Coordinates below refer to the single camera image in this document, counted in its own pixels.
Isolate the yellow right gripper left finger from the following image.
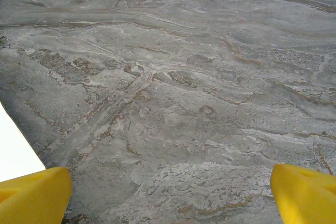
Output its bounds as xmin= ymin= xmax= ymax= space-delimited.
xmin=0 ymin=166 xmax=73 ymax=224

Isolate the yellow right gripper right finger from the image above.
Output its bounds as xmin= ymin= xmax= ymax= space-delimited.
xmin=270 ymin=163 xmax=336 ymax=224

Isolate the white and purple paper box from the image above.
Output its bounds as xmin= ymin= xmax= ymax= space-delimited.
xmin=0 ymin=102 xmax=47 ymax=183

